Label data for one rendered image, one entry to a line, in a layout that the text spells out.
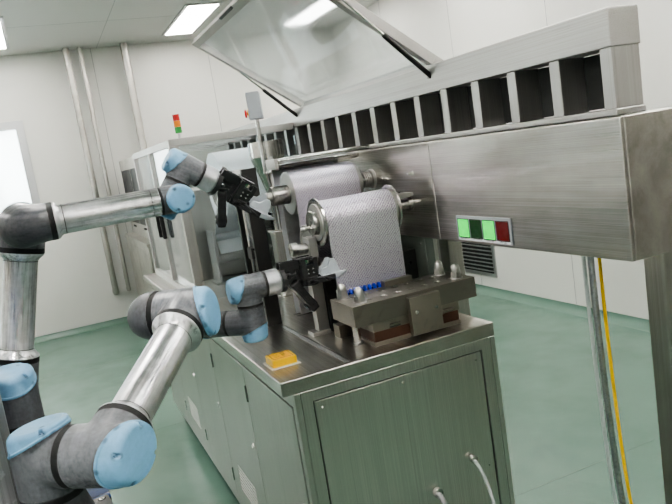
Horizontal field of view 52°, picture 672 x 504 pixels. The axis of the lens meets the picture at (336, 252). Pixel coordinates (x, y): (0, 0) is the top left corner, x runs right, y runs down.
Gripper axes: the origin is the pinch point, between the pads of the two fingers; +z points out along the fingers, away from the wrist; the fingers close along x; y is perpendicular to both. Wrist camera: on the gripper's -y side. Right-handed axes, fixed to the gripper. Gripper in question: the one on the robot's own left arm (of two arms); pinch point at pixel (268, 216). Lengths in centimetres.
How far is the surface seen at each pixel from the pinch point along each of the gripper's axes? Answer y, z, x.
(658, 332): 36, 66, -83
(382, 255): 8.4, 33.6, -13.4
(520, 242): 36, 41, -55
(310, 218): 7.0, 9.3, -6.9
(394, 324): -3, 35, -37
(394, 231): 16.3, 34.1, -10.7
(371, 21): 64, -6, -6
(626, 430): -17, 205, 11
